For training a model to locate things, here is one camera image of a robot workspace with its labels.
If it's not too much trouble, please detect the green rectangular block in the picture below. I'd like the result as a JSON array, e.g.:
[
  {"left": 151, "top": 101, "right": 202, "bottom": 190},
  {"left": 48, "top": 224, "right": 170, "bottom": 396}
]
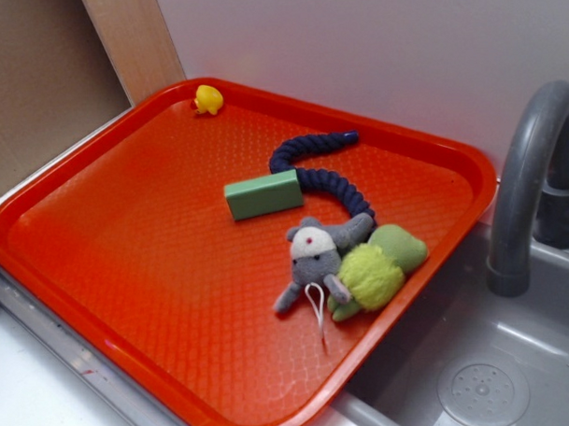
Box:
[{"left": 224, "top": 170, "right": 304, "bottom": 221}]

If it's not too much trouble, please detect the grey plush elephant toy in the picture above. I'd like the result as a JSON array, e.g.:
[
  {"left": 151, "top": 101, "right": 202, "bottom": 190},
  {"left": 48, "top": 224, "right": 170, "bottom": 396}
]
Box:
[{"left": 269, "top": 214, "right": 380, "bottom": 356}]

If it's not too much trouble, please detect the green plush toy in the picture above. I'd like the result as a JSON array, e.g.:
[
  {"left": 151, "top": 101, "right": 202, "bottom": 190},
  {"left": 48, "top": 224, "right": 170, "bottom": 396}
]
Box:
[{"left": 325, "top": 224, "right": 429, "bottom": 322}]

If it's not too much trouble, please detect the grey toy sink basin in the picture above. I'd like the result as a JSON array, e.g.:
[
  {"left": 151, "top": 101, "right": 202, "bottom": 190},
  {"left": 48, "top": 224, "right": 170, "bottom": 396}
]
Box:
[{"left": 334, "top": 226, "right": 569, "bottom": 426}]

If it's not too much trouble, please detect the yellow rubber duck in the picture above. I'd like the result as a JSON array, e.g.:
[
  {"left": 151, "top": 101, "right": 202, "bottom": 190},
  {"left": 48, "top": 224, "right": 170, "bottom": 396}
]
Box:
[{"left": 190, "top": 84, "right": 223, "bottom": 116}]

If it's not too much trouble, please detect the wooden board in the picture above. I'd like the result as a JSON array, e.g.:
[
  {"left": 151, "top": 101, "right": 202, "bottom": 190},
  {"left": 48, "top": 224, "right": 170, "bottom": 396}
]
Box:
[{"left": 81, "top": 0, "right": 185, "bottom": 106}]

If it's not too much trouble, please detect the navy blue rope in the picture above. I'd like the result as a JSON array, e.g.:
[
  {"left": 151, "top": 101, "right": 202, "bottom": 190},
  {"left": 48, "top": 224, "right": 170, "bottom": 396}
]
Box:
[{"left": 267, "top": 129, "right": 377, "bottom": 232}]

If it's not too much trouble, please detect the orange plastic tray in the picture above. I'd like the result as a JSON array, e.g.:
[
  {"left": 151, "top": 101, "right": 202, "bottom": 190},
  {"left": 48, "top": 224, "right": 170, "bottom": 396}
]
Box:
[{"left": 0, "top": 79, "right": 496, "bottom": 426}]

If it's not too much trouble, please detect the grey plastic faucet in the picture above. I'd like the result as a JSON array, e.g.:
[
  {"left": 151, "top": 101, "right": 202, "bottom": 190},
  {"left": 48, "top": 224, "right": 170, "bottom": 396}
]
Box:
[{"left": 487, "top": 80, "right": 569, "bottom": 297}]

